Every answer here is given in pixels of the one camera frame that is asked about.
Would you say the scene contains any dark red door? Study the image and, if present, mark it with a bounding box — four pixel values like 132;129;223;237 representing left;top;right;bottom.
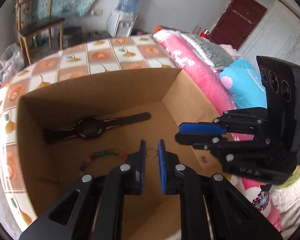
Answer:
209;0;267;49

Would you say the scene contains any pink floral blanket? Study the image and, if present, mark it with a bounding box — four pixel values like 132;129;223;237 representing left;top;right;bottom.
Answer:
153;29;281;231

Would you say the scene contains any white water dispenser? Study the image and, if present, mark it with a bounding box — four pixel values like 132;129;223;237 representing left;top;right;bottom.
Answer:
106;10;137;37

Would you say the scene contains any grey sequin cushion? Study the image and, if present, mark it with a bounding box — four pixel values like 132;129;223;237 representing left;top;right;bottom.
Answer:
180;33;234;73

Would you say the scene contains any wooden chair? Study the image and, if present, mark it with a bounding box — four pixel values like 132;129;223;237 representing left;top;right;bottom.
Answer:
15;0;65;65

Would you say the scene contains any blue plush pillow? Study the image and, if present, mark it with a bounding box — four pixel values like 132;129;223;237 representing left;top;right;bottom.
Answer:
218;58;267;109

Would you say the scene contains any black strap digital watch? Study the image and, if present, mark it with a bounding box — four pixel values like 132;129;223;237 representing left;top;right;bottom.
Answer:
44;112;152;143

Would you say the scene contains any multicolour bead bracelet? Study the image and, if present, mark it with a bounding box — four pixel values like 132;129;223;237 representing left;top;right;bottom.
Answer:
79;149;128;177

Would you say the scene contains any white plastic bag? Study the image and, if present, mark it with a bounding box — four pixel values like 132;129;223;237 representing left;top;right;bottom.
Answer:
0;43;24;85

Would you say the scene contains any gold ring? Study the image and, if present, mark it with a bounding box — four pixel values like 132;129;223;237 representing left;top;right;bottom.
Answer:
146;147;159;159

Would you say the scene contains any brown cardboard box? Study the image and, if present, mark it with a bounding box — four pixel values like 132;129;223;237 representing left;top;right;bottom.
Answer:
17;68;221;239

